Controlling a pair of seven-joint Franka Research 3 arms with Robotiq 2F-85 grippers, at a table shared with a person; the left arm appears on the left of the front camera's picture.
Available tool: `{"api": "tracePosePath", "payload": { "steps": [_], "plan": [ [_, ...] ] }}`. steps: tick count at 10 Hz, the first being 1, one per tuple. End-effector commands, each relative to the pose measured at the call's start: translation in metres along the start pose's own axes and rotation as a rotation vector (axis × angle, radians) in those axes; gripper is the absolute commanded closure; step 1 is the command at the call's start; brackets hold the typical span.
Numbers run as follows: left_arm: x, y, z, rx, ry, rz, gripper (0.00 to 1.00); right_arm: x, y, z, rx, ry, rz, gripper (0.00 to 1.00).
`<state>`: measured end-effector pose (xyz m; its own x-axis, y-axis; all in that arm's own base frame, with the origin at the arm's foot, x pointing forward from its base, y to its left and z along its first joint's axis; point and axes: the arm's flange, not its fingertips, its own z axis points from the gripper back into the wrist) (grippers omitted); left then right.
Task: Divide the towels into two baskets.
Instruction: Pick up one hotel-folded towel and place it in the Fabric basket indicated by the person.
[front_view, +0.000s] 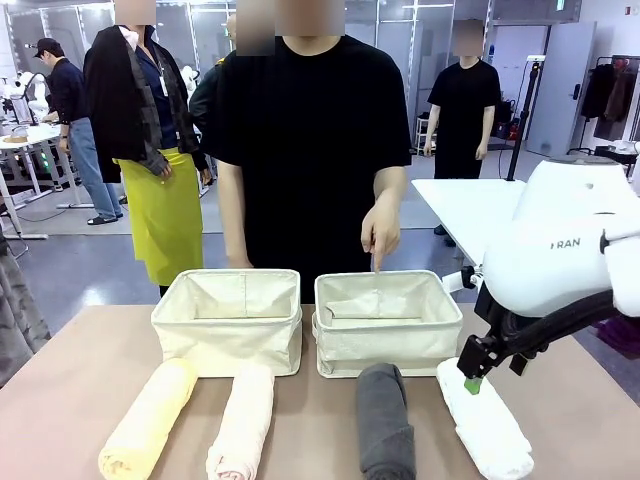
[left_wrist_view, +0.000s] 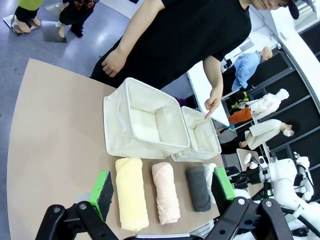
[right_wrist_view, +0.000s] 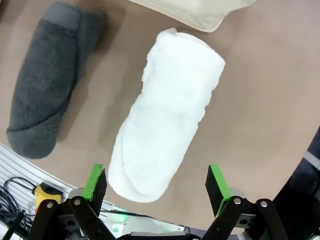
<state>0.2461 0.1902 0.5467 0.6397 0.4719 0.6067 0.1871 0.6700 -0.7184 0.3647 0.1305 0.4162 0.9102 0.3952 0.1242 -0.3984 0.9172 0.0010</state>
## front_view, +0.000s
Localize person's left forearm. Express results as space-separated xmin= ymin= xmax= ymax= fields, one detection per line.
xmin=373 ymin=163 xmax=410 ymax=207

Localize white folding table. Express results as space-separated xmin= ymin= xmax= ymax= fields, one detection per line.
xmin=410 ymin=177 xmax=531 ymax=274

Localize black luggage bags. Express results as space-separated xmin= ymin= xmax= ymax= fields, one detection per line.
xmin=492 ymin=98 xmax=520 ymax=140

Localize pink towel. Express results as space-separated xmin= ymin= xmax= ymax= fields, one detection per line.
xmin=205 ymin=363 xmax=276 ymax=480

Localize person's right forearm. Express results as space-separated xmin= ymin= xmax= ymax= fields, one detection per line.
xmin=218 ymin=158 xmax=250 ymax=257

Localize white towel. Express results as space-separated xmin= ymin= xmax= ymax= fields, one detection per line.
xmin=436 ymin=358 xmax=535 ymax=480

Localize person's left hand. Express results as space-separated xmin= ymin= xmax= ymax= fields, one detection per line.
xmin=360 ymin=199 xmax=402 ymax=275

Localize person in black t-shirt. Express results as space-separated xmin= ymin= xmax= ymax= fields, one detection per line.
xmin=202 ymin=33 xmax=414 ymax=304

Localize bystander in dark jacket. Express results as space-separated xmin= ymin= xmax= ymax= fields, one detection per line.
xmin=188 ymin=14 xmax=237 ymax=176

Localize clothes rack with dark coats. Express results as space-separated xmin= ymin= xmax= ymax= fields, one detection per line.
xmin=564 ymin=54 xmax=640 ymax=164

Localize purple cloth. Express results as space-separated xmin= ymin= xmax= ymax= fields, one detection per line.
xmin=592 ymin=314 xmax=640 ymax=359

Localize yellow towel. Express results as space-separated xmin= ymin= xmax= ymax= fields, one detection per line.
xmin=97 ymin=357 xmax=200 ymax=480

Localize grey door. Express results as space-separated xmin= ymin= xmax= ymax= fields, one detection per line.
xmin=527 ymin=20 xmax=599 ymax=161

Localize small white background robot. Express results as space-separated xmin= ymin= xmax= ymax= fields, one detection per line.
xmin=0 ymin=71 xmax=50 ymax=126

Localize wooden shoe rack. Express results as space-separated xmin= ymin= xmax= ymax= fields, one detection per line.
xmin=415 ymin=114 xmax=437 ymax=156

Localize white work desk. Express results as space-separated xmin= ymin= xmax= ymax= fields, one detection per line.
xmin=0 ymin=122 xmax=86 ymax=241

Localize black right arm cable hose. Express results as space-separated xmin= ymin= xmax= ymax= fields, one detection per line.
xmin=494 ymin=288 xmax=622 ymax=362

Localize grey towel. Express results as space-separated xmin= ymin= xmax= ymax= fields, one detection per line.
xmin=354 ymin=363 xmax=418 ymax=480

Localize man in dark shirt, jeans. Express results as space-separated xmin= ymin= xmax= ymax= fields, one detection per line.
xmin=32 ymin=37 xmax=124 ymax=226

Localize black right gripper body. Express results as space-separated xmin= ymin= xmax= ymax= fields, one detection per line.
xmin=456 ymin=335 xmax=501 ymax=382

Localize black tripod pole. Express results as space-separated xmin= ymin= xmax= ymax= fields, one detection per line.
xmin=505 ymin=55 xmax=546 ymax=182

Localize black utility cart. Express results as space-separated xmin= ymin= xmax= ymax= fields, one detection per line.
xmin=593 ymin=144 xmax=640 ymax=169

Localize cream fabric basket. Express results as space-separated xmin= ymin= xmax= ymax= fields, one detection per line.
xmin=312 ymin=269 xmax=464 ymax=379
xmin=150 ymin=268 xmax=304 ymax=379

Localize bystander in black outfit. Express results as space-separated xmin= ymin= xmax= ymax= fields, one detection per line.
xmin=422 ymin=19 xmax=503 ymax=249

